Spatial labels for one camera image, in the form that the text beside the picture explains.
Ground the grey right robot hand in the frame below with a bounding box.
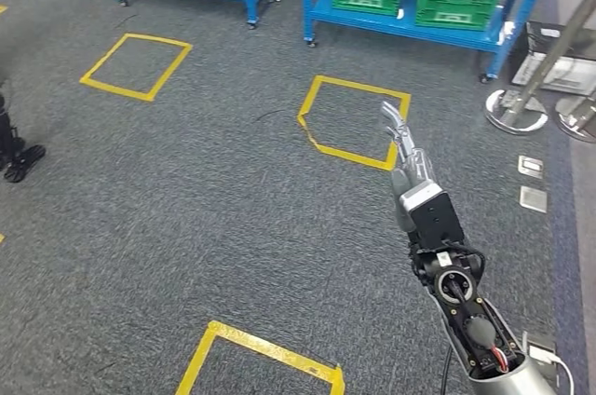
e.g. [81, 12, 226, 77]
[380, 101, 437, 233]

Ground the closed metal floor socket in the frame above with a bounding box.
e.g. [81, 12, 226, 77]
[519, 184, 548, 215]

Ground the black box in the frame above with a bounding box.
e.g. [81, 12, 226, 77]
[509, 20, 596, 97]

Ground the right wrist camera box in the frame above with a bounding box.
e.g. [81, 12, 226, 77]
[399, 181, 465, 252]

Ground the thin black floor wire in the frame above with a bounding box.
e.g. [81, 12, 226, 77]
[253, 109, 286, 124]

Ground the black hanging cable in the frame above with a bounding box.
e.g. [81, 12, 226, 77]
[439, 346, 455, 395]

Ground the white floor cable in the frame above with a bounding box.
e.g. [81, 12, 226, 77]
[530, 346, 576, 395]

